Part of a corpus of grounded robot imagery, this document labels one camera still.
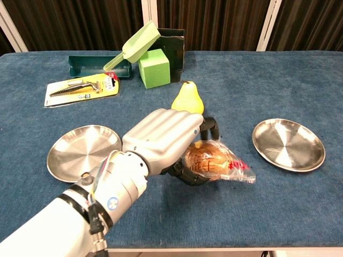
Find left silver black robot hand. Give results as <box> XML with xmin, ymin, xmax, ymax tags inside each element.
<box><xmin>122</xmin><ymin>108</ymin><xmax>221</xmax><ymax>187</ymax></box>

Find yellow pear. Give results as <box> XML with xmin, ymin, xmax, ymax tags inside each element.
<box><xmin>170</xmin><ymin>80</ymin><xmax>205</xmax><ymax>115</ymax></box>

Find bread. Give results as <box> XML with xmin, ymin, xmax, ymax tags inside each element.
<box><xmin>184</xmin><ymin>139</ymin><xmax>257</xmax><ymax>185</ymax></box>

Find round steel plate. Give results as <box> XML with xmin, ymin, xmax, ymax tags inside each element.
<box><xmin>251</xmin><ymin>118</ymin><xmax>326</xmax><ymax>172</ymax></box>
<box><xmin>47</xmin><ymin>124</ymin><xmax>123</xmax><ymax>183</ymax></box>

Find green foam block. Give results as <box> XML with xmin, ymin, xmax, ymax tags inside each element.
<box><xmin>138</xmin><ymin>48</ymin><xmax>172</xmax><ymax>89</ymax></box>

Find dark green open box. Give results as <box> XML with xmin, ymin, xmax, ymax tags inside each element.
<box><xmin>156</xmin><ymin>28</ymin><xmax>186</xmax><ymax>83</ymax></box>

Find light green plastic dustpan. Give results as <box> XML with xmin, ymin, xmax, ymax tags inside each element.
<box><xmin>103</xmin><ymin>20</ymin><xmax>161</xmax><ymax>72</ymax></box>

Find teal metal tray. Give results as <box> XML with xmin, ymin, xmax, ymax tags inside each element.
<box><xmin>68</xmin><ymin>55</ymin><xmax>133</xmax><ymax>80</ymax></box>

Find peeler in yellow blister pack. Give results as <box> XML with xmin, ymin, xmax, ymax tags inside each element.
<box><xmin>43</xmin><ymin>71</ymin><xmax>121</xmax><ymax>109</ymax></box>

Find dark pleated curtain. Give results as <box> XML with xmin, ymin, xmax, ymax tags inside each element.
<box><xmin>2</xmin><ymin>0</ymin><xmax>144</xmax><ymax>51</ymax></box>
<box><xmin>156</xmin><ymin>0</ymin><xmax>273</xmax><ymax>51</ymax></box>
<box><xmin>266</xmin><ymin>0</ymin><xmax>343</xmax><ymax>51</ymax></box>
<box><xmin>0</xmin><ymin>26</ymin><xmax>16</xmax><ymax>56</ymax></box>

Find blue table cloth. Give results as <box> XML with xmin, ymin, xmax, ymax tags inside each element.
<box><xmin>0</xmin><ymin>50</ymin><xmax>343</xmax><ymax>250</ymax></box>

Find black arm cable with connector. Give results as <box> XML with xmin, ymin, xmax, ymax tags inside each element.
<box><xmin>87</xmin><ymin>199</ymin><xmax>109</xmax><ymax>257</ymax></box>

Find white partition post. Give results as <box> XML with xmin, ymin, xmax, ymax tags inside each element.
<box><xmin>141</xmin><ymin>0</ymin><xmax>158</xmax><ymax>51</ymax></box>
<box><xmin>0</xmin><ymin>0</ymin><xmax>29</xmax><ymax>53</ymax></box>
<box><xmin>256</xmin><ymin>0</ymin><xmax>282</xmax><ymax>52</ymax></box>

